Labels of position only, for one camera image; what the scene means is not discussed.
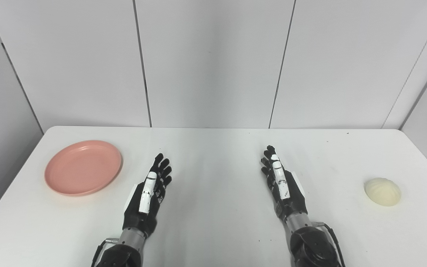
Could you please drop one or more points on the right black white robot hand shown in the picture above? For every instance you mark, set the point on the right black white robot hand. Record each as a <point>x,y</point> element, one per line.
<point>287,193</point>

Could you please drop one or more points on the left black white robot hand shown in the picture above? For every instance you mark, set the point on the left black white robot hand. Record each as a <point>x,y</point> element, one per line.
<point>145,207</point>

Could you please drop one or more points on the pink round plate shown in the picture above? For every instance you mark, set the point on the pink round plate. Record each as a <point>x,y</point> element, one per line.
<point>83,167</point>

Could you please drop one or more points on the white steamed bun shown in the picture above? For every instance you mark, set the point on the white steamed bun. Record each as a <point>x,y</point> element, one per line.
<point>382,191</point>

